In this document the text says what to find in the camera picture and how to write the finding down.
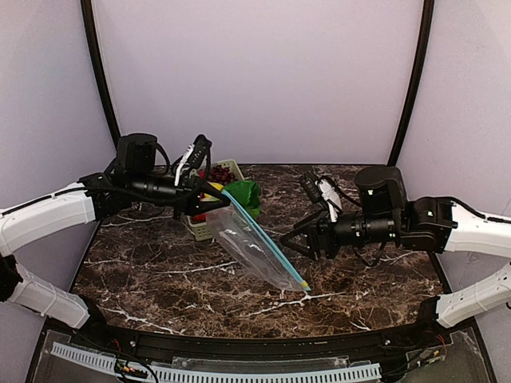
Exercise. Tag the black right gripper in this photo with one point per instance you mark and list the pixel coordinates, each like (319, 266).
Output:
(318, 235)

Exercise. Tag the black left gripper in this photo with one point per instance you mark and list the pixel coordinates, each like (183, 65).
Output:
(191, 195)

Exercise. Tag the clear zip top bag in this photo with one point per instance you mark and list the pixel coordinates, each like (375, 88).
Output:
(242, 237)

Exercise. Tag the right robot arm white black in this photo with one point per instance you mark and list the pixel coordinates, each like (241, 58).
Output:
(385, 215)

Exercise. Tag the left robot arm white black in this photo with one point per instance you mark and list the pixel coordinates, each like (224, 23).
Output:
(129, 178)

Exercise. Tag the yellow lemon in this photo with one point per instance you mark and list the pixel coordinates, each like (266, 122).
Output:
(217, 186)

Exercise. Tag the orange red chili pepper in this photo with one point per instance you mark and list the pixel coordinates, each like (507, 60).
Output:
(199, 218)

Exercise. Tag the dark red grapes bunch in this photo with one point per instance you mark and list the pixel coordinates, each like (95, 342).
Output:
(218, 174)

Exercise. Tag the beige plastic basket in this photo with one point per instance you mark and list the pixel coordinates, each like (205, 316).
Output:
(200, 230)

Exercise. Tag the green bok choy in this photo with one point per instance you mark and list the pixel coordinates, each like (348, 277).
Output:
(247, 194)

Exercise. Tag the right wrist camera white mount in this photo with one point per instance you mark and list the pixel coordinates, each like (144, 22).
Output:
(324, 190)

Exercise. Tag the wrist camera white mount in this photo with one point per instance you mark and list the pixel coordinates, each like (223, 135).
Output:
(192, 158)
(324, 190)

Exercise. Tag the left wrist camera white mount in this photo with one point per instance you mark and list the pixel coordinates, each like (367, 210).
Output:
(192, 158)

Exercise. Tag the white slotted cable duct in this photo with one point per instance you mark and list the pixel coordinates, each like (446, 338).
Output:
(133, 371)

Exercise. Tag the black curved front rail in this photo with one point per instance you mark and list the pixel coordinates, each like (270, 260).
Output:
(396, 348)

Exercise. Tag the left black frame post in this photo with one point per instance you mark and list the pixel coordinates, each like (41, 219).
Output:
(98, 69)

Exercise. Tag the black frame post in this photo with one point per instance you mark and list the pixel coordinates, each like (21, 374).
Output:
(414, 82)
(98, 69)

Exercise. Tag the right black frame post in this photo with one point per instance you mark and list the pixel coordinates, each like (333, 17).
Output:
(414, 82)

